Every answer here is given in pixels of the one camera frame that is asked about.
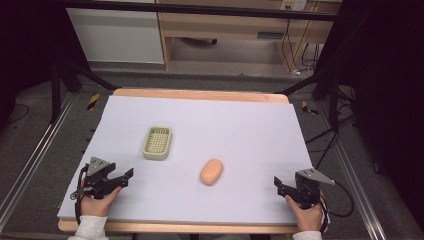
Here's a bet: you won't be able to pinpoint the white table cover board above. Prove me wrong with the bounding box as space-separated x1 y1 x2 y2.
56 95 315 225

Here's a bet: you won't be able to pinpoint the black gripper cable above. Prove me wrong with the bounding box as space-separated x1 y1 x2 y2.
319 180 355 234
69 165 90 225

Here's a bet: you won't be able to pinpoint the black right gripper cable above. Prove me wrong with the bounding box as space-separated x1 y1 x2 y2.
319 180 355 234

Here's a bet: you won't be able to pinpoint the black curtain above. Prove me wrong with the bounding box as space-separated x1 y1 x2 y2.
314 0 424 231
0 0 92 129

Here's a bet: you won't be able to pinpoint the light wooden desk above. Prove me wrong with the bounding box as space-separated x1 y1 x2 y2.
155 0 338 74

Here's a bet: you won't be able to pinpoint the white cabinet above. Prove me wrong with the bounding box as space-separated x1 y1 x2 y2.
65 7 166 65

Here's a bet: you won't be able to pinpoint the beige plastic soap dish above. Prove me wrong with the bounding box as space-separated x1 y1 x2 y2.
142 125 174 162

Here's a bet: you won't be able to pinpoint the black floor cables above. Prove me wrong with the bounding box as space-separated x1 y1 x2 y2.
304 84 358 169

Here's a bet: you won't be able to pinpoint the hanging cables under desk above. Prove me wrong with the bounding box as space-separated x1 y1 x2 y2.
280 18 322 74

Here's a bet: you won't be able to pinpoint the aluminium floor rail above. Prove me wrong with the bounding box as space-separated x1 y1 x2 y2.
315 99 388 240
0 92 77 232

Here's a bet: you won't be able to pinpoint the black metal frame bar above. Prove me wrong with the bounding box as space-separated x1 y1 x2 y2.
62 0 338 22

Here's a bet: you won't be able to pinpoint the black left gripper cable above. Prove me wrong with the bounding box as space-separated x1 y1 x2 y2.
69 165 90 225

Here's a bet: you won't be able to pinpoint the black metal stand leg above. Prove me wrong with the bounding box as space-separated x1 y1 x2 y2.
49 58 120 125
273 63 342 129

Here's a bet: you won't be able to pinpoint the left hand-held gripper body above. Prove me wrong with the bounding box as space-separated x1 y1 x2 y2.
80 156 118 201

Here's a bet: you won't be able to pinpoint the yellow black tape marker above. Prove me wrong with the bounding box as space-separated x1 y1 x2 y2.
301 100 320 117
86 92 101 112

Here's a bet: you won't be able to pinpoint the white power strip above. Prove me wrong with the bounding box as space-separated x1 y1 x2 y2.
280 0 308 12

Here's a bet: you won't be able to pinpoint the orange oval soap bar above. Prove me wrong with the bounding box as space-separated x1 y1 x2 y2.
199 158 225 187

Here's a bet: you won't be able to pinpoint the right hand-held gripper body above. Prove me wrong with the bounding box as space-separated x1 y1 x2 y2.
294 168 336 211

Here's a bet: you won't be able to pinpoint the person's left hand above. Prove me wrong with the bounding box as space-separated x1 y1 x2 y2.
80 186 123 218

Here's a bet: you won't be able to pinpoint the person's right hand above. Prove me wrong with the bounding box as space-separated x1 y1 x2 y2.
284 194 325 233

